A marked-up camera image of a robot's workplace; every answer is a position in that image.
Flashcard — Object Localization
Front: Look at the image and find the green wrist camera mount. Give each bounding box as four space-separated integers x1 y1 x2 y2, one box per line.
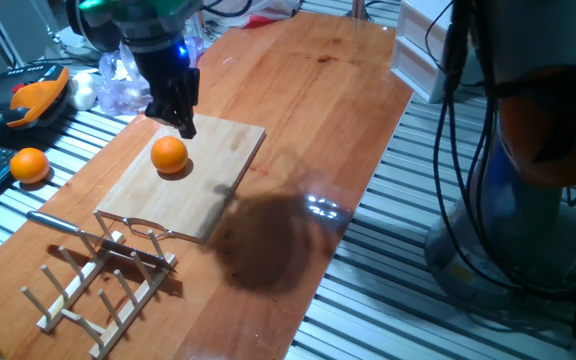
77 0 204 25

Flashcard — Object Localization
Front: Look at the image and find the wooden cutting board metal handle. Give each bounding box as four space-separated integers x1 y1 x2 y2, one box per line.
94 113 268 245

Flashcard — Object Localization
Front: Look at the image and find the black round device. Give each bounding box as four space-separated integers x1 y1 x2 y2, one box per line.
65 0 124 54

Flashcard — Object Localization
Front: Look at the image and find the white plastic bag red print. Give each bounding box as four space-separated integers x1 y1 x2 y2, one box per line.
202 0 302 29

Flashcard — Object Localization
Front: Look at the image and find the white garlic bulb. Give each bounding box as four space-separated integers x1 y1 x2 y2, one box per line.
67 72 99 112

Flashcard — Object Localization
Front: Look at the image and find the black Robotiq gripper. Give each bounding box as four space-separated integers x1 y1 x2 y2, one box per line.
132 42 201 140

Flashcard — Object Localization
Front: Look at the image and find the clear crinkled plastic bag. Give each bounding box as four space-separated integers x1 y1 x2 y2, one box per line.
97 34 207 117

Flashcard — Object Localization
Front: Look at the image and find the steel kitchen knife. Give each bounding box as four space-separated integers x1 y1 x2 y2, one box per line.
26 210 175 272

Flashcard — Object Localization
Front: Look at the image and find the round orange fruit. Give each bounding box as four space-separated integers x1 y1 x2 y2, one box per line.
150 135 189 175
9 147 51 185

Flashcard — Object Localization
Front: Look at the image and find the orange black teach pendant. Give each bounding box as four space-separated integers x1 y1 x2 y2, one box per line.
0 62 72 137

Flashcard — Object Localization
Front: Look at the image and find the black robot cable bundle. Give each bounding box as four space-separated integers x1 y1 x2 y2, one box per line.
425 0 576 306

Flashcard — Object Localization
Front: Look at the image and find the wooden peg dish rack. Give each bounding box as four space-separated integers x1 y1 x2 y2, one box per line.
20 209 179 360

